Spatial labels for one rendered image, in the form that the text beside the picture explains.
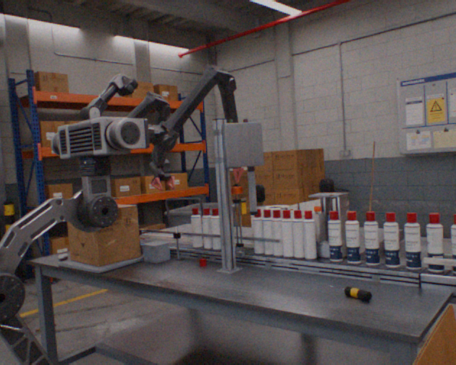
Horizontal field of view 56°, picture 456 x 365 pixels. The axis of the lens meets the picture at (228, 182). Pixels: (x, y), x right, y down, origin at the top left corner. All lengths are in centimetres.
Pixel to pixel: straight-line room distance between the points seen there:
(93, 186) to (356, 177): 519
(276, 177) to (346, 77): 205
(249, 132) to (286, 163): 370
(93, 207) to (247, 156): 70
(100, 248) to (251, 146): 88
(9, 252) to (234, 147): 99
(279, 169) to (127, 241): 362
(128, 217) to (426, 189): 478
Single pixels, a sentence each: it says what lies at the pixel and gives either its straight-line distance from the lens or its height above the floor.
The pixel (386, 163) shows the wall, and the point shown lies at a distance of 650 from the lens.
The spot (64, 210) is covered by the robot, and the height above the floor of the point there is 115.
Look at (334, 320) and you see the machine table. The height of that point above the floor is 83.
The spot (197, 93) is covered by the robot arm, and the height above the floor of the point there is 161.
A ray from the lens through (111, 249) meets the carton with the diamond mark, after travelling 220.
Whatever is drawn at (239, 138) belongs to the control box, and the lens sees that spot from 184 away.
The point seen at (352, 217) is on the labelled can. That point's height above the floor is 106.
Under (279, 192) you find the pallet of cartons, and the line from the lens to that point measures 561.
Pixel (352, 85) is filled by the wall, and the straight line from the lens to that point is 675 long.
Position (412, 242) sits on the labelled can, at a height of 98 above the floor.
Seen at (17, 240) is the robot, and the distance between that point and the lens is 192.
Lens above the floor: 132
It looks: 3 degrees down
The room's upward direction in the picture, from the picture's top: 4 degrees counter-clockwise
